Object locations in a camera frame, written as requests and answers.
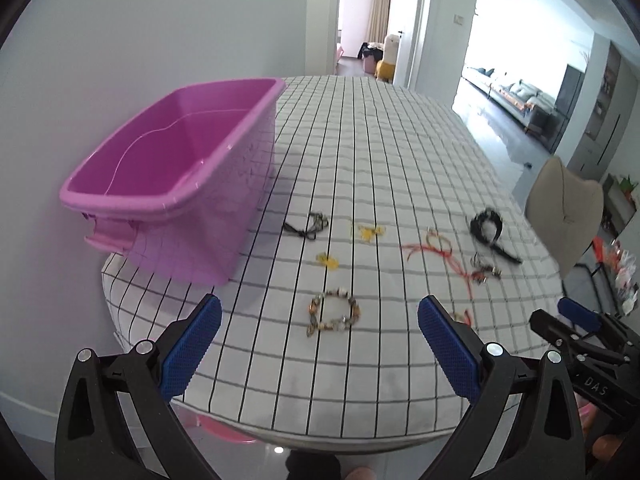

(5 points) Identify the pink plastic bin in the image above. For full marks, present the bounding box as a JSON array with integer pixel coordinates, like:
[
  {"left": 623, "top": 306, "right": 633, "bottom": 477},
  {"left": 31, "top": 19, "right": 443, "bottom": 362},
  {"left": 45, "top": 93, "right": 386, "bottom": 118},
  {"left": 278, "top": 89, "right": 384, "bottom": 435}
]
[{"left": 59, "top": 78, "right": 287, "bottom": 287}]

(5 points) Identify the black television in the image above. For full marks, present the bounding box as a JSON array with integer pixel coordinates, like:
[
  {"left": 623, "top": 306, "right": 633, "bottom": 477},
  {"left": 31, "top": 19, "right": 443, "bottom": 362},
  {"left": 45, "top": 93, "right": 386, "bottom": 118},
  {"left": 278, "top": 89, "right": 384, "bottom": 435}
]
[{"left": 554, "top": 64, "right": 584, "bottom": 154}]

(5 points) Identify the grey sofa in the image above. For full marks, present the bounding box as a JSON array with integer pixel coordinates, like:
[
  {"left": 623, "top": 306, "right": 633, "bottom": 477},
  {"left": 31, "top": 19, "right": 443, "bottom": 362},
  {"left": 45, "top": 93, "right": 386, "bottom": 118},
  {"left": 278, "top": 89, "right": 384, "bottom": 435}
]
[{"left": 487, "top": 79, "right": 560, "bottom": 137}]

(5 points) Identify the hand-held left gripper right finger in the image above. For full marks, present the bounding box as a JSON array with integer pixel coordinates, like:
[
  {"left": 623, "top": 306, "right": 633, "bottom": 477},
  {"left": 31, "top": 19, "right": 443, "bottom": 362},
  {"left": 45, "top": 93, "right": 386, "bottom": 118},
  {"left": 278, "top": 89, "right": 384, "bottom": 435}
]
[{"left": 415, "top": 295, "right": 587, "bottom": 480}]

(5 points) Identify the checkered white tablecloth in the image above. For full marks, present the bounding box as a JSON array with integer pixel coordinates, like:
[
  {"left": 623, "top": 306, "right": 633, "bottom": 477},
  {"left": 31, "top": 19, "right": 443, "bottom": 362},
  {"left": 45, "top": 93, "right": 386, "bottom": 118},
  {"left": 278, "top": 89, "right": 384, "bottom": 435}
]
[{"left": 100, "top": 75, "right": 568, "bottom": 443}]

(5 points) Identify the black cord bracelet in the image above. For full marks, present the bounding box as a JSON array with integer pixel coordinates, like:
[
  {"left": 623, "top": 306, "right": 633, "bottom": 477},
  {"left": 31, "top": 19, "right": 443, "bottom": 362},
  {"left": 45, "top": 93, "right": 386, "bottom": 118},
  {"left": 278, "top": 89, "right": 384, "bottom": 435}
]
[{"left": 282, "top": 211, "right": 328, "bottom": 240}]

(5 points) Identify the multicolour beaded bracelet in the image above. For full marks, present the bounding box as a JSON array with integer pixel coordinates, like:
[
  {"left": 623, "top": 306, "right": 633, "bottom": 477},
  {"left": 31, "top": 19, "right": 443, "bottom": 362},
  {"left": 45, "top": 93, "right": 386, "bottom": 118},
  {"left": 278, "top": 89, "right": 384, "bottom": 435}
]
[{"left": 306, "top": 287, "right": 362, "bottom": 337}]

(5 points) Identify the red braided string bracelet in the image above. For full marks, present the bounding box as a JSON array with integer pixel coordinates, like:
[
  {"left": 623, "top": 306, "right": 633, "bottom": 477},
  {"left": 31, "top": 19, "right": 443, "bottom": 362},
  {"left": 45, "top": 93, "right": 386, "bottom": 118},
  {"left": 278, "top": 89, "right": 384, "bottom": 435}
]
[{"left": 401, "top": 230, "right": 473, "bottom": 301}]

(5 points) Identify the beige curtain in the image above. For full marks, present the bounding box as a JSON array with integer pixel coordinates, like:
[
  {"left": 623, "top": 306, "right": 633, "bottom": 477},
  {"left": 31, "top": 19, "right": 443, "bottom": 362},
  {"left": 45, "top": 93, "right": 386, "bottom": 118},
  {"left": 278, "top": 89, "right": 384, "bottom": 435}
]
[{"left": 367, "top": 0, "right": 391, "bottom": 37}]

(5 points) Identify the rack of orange white packets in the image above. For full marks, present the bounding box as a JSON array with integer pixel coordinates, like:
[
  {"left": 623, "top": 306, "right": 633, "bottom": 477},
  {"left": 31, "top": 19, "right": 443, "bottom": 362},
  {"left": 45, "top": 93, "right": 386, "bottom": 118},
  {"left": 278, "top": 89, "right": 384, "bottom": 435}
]
[{"left": 594, "top": 237, "right": 640, "bottom": 313}]

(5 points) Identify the person's right hand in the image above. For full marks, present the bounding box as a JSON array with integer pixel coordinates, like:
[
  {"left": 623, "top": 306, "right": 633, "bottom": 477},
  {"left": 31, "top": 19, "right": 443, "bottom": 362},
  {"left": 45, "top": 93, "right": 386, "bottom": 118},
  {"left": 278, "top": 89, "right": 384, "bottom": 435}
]
[{"left": 582, "top": 432, "right": 628, "bottom": 466}]

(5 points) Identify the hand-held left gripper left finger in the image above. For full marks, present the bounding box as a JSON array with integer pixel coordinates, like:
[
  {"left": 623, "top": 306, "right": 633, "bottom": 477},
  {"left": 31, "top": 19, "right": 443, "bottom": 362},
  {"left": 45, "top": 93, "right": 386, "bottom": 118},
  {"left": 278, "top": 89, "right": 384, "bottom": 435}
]
[{"left": 54, "top": 293, "right": 223, "bottom": 480}]

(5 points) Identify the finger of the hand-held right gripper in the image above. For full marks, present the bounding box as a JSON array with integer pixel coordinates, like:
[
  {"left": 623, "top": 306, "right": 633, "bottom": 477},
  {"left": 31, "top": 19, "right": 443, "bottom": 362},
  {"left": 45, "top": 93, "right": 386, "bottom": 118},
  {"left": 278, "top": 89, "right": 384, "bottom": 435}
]
[
  {"left": 529, "top": 309, "right": 628, "bottom": 367},
  {"left": 558, "top": 297, "right": 640, "bottom": 348}
]

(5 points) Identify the wall shelf cabinet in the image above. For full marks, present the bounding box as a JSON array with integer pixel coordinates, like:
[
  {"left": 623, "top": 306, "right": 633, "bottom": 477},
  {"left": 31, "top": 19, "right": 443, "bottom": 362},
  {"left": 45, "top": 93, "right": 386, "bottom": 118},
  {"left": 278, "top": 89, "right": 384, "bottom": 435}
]
[{"left": 584, "top": 44, "right": 625, "bottom": 142}]

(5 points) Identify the beige chair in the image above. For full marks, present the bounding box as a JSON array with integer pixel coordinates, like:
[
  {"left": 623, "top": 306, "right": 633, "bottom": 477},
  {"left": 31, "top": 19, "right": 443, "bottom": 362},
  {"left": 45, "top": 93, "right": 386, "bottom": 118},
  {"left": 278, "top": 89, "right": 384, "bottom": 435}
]
[{"left": 525, "top": 156, "right": 606, "bottom": 278}]

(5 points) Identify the black headband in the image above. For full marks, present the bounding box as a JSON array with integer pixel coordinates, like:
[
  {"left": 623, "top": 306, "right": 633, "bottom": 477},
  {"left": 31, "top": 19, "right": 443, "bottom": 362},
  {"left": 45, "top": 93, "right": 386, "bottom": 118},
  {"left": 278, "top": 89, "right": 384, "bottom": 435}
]
[{"left": 470, "top": 208, "right": 523, "bottom": 265}]

